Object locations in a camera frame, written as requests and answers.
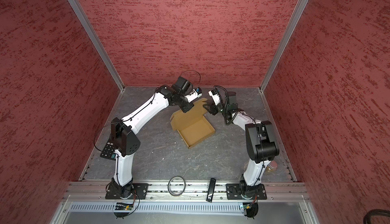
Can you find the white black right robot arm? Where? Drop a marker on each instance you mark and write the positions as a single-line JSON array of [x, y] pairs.
[[260, 139]]

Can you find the black desk calculator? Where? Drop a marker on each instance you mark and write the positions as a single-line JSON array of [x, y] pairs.
[[108, 152]]

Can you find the black rectangular remote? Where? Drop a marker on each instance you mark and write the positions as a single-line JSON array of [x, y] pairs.
[[211, 188]]

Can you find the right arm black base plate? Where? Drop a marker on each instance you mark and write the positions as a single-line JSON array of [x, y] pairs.
[[235, 191]]

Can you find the jar with pink lid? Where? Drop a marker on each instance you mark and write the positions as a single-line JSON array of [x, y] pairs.
[[271, 167]]

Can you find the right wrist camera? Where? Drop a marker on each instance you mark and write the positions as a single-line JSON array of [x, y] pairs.
[[215, 95]]

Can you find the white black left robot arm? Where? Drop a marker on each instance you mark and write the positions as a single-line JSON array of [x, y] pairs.
[[124, 131]]

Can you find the brown cardboard box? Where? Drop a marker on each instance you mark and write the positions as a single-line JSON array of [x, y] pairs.
[[192, 126]]

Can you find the aluminium front frame rail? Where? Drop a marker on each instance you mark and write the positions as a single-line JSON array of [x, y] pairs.
[[194, 191]]

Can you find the right rear aluminium corner post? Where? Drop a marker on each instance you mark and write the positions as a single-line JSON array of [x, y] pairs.
[[293, 21]]

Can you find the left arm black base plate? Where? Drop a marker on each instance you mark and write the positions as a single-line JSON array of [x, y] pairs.
[[127, 192]]

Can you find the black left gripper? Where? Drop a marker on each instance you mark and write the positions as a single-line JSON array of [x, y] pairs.
[[189, 105]]

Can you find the aluminium corner post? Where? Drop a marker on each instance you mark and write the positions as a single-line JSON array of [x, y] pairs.
[[293, 21], [82, 17]]

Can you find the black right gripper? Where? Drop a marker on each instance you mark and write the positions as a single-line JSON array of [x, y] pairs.
[[213, 107]]

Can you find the left rear aluminium corner post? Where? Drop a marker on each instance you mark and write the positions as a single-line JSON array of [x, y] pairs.
[[82, 17]]

